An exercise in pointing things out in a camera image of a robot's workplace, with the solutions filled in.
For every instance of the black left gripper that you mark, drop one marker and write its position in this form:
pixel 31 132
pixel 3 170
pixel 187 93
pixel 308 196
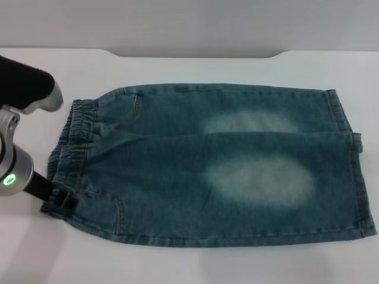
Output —
pixel 41 186

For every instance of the blue denim shorts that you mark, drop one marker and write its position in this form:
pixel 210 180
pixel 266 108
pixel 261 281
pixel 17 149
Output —
pixel 207 177

